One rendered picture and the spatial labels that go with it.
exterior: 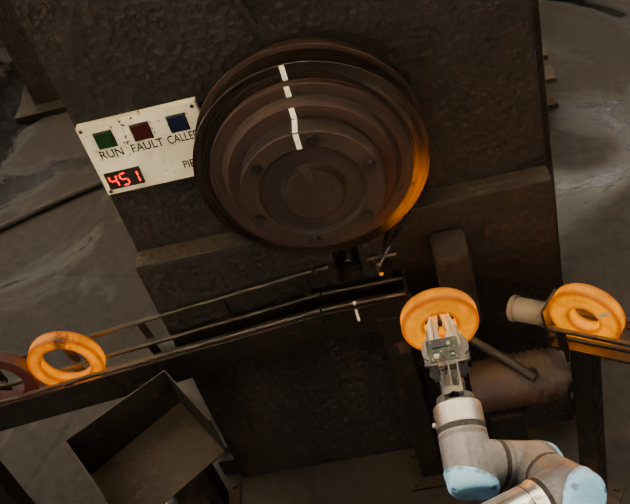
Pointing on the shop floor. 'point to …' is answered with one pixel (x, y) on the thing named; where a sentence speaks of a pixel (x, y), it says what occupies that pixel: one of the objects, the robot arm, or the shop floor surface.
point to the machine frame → (182, 41)
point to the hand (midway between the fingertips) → (438, 314)
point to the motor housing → (518, 388)
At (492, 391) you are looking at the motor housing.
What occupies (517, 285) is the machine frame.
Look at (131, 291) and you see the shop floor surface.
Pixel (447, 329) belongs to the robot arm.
